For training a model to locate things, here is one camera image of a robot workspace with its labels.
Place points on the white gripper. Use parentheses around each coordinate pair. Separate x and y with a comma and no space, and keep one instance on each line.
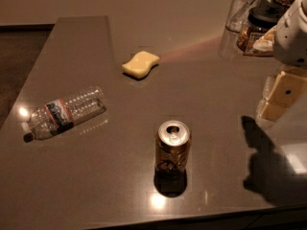
(292,42)

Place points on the orange soda can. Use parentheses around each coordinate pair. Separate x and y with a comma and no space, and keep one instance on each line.
(172,144)

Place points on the nut jar with black lid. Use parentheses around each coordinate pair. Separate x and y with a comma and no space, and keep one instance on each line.
(255,38)

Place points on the clear glass tumbler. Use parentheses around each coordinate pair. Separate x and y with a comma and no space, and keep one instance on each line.
(238,13)

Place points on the yellow sponge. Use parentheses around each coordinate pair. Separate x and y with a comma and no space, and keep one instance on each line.
(140,65)

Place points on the clear plastic water bottle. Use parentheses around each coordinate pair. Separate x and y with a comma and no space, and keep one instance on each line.
(62,114)

